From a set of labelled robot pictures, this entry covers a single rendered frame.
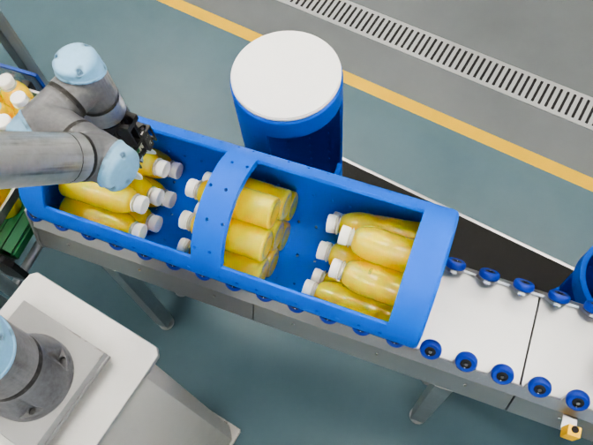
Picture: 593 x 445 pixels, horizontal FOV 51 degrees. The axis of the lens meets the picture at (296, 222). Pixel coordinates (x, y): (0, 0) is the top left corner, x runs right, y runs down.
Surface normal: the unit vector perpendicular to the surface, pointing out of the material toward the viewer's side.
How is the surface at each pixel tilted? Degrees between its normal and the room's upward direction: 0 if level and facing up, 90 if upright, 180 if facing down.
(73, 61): 1
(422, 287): 31
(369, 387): 0
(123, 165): 88
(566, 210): 0
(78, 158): 73
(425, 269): 17
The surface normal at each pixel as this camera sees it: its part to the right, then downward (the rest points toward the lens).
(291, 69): -0.06, -0.43
